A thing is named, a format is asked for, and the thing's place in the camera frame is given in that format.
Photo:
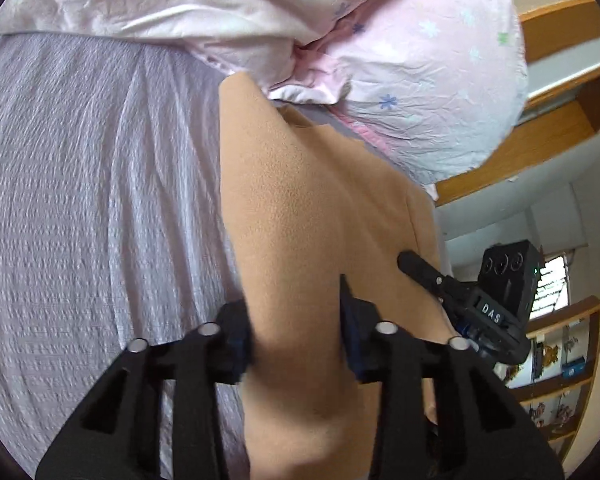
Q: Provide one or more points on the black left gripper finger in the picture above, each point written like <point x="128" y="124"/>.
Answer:
<point x="423" y="273"/>

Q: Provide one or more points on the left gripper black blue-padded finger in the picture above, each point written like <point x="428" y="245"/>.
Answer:
<point x="442" y="413"/>
<point x="114" y="432"/>

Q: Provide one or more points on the tan fleece garment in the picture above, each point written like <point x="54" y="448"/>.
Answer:
<point x="306" y="208"/>

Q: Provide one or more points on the barred window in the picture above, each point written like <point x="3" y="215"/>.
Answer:
<point x="557" y="287"/>

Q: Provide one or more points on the wooden bookshelf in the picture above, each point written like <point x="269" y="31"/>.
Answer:
<point x="554" y="383"/>

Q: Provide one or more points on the pink floral pillow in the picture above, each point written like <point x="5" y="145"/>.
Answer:
<point x="434" y="85"/>

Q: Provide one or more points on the lavender textured bed sheet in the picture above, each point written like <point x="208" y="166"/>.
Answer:
<point x="110" y="217"/>

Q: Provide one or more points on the wooden headboard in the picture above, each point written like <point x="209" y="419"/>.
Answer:
<point x="563" y="109"/>

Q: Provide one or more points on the large white floral pillow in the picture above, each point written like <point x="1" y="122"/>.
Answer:
<point x="170" y="0"/>

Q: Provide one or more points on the black camera box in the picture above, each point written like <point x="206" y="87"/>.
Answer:
<point x="509" y="274"/>

